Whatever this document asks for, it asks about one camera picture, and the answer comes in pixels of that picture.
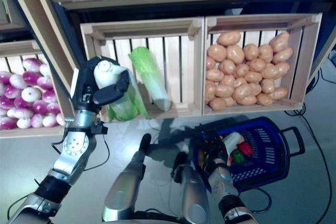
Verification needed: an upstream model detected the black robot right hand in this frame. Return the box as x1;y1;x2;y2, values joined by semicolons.
193;132;232;175

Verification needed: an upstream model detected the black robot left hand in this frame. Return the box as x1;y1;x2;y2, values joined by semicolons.
75;56;132;112

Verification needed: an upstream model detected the blue plastic shopping basket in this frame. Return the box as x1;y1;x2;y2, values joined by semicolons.
193;116;307;193

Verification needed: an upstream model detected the orange yellow vegetable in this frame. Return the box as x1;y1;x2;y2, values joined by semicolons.
197;148;211;168

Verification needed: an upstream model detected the green bell pepper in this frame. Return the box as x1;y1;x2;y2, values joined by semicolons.
230;150;246;164

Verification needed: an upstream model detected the red bell pepper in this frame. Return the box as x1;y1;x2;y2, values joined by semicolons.
237;142;254;156

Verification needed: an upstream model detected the silver robot right leg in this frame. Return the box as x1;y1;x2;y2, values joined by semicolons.
172;152;211;224

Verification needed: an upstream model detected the silver robot leg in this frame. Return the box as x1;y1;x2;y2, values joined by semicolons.
172;152;211;224
101;133;152;222

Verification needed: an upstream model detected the purple white turnip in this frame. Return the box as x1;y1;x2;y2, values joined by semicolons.
36;76;54;90
21;87;43;102
22;58;43;73
9;74;27;90
41;89;56;103
22;71;41;86

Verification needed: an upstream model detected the wooden slatted cabbage crate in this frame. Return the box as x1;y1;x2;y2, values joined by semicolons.
80;16;205;123

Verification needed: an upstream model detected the wooden turnip crate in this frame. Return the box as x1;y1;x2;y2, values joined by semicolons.
0;39;76;138

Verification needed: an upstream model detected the black robot waist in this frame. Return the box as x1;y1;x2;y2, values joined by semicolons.
128;209;184;224

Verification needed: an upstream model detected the wooden display shelf stand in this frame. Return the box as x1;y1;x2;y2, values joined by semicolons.
0;0;336;120

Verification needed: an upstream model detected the silver robot left leg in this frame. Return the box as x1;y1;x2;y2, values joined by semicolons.
101;133;152;222

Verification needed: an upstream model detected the wooden framed crate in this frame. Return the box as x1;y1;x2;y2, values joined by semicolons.
0;0;29;30

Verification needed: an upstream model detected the wooden potato crate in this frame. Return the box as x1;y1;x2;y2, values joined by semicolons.
202;13;323;116

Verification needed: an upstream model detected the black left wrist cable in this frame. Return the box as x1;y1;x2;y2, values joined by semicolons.
83;132;110;171

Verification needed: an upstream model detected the long black floor cable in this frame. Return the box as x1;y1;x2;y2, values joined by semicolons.
285;104;333;224

